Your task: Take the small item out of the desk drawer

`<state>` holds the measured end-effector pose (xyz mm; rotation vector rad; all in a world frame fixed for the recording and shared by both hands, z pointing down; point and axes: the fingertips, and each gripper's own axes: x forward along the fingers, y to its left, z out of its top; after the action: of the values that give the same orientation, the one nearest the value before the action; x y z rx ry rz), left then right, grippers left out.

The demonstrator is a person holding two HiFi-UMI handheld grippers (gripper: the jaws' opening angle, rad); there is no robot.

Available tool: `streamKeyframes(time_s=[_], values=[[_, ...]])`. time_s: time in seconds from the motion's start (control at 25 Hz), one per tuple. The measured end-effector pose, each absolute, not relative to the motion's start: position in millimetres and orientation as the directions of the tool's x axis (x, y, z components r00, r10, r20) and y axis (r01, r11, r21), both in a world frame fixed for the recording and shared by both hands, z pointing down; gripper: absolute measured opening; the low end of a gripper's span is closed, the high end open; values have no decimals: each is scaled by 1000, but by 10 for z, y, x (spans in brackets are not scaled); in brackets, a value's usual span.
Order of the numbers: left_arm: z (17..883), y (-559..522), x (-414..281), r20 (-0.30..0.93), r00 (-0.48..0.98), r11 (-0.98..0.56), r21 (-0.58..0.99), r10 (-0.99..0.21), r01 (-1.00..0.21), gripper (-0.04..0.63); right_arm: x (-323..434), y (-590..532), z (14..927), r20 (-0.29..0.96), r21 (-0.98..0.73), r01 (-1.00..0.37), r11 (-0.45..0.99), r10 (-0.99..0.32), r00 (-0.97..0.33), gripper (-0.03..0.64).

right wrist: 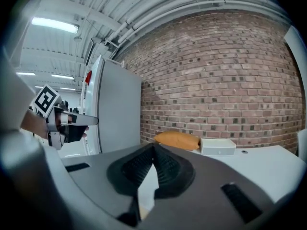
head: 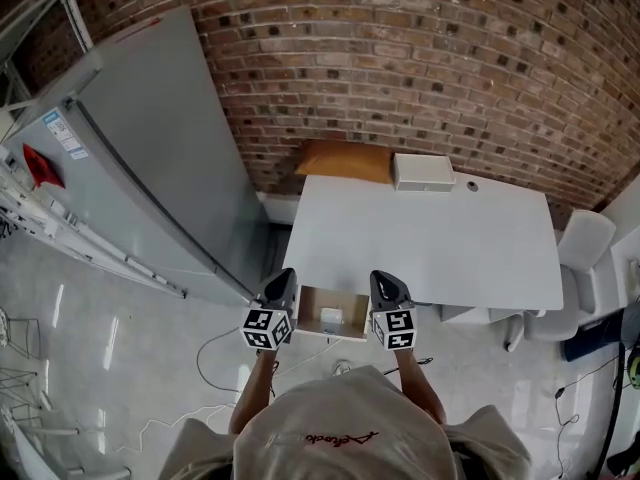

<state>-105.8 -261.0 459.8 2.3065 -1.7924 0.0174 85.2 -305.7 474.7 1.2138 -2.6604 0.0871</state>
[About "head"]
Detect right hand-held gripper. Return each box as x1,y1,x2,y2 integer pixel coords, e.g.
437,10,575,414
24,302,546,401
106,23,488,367
368,269,419,352

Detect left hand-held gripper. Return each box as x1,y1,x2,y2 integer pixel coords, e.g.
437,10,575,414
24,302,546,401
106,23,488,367
242,267,300,353

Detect white drawer with wooden inside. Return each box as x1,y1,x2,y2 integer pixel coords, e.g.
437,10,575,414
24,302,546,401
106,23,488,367
292,284,374,343

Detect person's left forearm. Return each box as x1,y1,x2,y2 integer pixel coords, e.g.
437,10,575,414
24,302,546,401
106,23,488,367
228,348,281,437

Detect person's right forearm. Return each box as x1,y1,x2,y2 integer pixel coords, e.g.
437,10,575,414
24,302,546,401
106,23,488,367
394,347,448,425

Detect white desk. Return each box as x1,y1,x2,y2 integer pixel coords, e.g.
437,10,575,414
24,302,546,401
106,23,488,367
282,170,565,342

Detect beige cap with red embroidery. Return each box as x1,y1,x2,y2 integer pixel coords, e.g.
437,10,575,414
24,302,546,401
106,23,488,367
233,365,459,480

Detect white rectangular box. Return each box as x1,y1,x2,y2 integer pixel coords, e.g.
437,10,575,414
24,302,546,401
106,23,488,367
389,152,457,193

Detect orange pillow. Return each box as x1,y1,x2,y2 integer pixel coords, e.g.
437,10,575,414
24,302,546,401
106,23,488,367
293,140,396,185

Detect grey refrigerator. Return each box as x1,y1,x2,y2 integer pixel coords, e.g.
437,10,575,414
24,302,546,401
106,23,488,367
2,5,271,308

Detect white office chair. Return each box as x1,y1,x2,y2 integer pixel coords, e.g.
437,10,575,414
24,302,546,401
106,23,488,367
502,209,619,353

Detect white metal shelf rack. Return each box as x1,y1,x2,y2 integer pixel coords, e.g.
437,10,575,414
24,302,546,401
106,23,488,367
0,0,189,299

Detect red diamond sticker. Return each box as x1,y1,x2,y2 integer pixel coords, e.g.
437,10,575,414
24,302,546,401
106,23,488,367
21,142,66,190

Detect blue and white label sticker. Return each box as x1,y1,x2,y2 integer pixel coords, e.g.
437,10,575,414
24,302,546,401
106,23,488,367
42,110,90,162

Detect grey cable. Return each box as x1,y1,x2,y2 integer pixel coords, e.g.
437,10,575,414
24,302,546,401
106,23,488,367
196,328,247,394

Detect black power adapter with cable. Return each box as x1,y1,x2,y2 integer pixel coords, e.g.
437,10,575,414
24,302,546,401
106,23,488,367
553,386,581,474

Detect black wire stool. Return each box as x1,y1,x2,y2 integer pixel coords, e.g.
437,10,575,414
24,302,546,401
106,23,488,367
0,307,42,362

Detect white frame furniture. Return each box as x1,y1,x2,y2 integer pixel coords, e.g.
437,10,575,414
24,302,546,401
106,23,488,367
0,392,132,480

